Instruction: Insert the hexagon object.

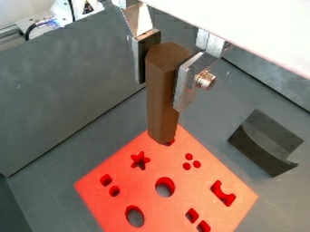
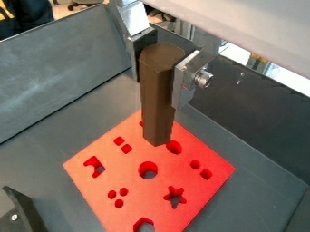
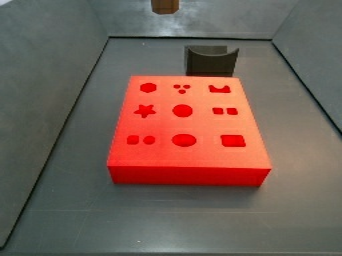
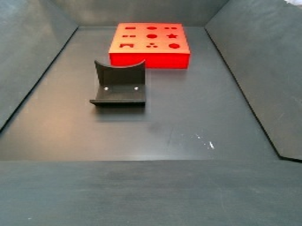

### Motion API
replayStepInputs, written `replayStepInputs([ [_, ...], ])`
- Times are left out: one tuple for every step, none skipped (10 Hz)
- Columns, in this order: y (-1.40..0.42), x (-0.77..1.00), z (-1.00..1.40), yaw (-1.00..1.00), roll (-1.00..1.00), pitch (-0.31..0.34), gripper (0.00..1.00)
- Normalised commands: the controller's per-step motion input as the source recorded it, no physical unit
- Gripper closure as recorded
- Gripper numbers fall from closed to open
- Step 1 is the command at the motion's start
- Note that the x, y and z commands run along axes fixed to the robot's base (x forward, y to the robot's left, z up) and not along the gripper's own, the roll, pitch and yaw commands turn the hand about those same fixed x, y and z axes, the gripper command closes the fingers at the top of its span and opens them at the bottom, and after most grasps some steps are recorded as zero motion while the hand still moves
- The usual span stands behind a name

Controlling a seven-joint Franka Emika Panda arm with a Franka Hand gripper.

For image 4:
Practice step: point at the red shape-sorter block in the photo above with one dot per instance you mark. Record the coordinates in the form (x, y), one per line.
(157, 43)

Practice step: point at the black curved holder bracket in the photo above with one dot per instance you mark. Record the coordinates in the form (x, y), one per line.
(122, 84)

